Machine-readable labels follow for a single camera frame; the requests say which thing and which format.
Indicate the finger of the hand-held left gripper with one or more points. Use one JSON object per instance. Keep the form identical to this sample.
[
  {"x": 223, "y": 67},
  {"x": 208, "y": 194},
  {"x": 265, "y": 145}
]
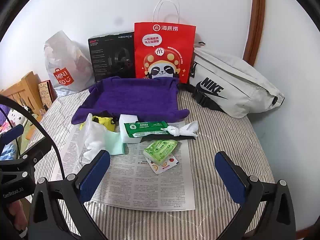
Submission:
[
  {"x": 12, "y": 133},
  {"x": 32, "y": 155}
]

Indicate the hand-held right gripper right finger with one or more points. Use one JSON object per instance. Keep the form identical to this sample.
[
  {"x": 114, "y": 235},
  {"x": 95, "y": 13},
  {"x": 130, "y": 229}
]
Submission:
[{"x": 230, "y": 177}]

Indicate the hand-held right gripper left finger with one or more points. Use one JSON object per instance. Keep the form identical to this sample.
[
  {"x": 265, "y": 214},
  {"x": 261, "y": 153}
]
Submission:
[{"x": 95, "y": 175}]

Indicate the white sock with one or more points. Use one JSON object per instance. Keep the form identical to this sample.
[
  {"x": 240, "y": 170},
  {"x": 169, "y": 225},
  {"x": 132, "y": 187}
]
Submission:
[{"x": 96, "y": 140}]

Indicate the mint green sock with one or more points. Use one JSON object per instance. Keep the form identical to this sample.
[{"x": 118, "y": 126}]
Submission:
[{"x": 115, "y": 145}]

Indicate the clear plastic bag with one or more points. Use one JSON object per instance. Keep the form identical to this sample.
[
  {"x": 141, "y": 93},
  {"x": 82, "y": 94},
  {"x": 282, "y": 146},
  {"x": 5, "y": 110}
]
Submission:
[{"x": 83, "y": 135}]

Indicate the yellow and black mesh pouch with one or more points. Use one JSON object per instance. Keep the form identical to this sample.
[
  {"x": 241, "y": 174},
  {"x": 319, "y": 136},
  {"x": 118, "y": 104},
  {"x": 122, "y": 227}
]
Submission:
[{"x": 106, "y": 123}]

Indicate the white sponge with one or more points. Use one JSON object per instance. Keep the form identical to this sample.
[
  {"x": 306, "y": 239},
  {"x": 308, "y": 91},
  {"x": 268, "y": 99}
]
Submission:
[{"x": 125, "y": 130}]

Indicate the fruit print sachet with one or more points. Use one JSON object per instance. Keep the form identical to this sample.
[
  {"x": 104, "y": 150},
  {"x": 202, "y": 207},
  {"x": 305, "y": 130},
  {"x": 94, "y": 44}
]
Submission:
[{"x": 162, "y": 166}]

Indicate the green wet wipes packet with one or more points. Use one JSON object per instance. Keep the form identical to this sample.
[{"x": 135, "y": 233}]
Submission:
[{"x": 145, "y": 128}]

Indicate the green frog print tissue pack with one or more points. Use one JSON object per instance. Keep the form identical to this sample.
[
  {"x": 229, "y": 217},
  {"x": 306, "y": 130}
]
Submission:
[{"x": 160, "y": 150}]

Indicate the purple towel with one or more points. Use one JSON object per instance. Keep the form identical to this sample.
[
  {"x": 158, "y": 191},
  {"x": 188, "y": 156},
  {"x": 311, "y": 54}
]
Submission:
[{"x": 132, "y": 97}]

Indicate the person's left hand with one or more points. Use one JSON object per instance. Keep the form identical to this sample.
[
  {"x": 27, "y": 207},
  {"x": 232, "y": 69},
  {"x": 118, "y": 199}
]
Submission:
[{"x": 16, "y": 215}]

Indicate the white dotted fabric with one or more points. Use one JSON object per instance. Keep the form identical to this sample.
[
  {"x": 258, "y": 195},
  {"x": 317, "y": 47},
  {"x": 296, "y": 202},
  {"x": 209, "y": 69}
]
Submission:
[{"x": 15, "y": 117}]

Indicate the purple plush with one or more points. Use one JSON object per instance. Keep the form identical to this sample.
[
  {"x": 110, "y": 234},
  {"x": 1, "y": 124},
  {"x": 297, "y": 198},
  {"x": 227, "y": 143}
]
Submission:
[{"x": 3, "y": 115}]

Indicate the striped bed sheet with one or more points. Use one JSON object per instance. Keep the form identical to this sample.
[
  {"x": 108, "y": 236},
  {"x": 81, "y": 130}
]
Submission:
[{"x": 225, "y": 135}]

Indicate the wooden bedside table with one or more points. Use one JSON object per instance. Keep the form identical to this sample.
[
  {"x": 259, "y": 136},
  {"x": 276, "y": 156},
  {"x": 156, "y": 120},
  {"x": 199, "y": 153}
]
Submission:
[{"x": 22, "y": 90}]

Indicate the newspaper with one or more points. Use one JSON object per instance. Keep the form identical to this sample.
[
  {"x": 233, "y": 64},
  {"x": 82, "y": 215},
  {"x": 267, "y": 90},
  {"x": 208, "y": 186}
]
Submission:
[{"x": 140, "y": 180}]

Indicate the patterned box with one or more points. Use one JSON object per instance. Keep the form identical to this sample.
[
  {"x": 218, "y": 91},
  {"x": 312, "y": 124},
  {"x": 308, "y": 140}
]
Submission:
[{"x": 46, "y": 95}]

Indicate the white plastic shopping bag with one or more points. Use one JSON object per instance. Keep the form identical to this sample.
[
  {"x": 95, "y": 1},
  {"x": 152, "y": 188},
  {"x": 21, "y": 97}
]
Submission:
[{"x": 67, "y": 62}]

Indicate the white waist bag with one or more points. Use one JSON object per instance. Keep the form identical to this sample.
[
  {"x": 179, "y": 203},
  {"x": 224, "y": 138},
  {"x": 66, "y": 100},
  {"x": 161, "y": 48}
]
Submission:
[{"x": 237, "y": 80}]

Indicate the black headset box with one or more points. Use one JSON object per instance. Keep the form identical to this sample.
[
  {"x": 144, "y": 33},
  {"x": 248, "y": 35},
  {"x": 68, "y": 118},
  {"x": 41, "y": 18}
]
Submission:
[{"x": 107, "y": 55}]

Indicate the red paper bag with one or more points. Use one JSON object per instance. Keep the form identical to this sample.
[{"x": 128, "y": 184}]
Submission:
[{"x": 165, "y": 50}]

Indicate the brown wooden frame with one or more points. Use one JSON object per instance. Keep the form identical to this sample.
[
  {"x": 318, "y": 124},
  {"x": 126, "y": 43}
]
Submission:
[{"x": 256, "y": 17}]

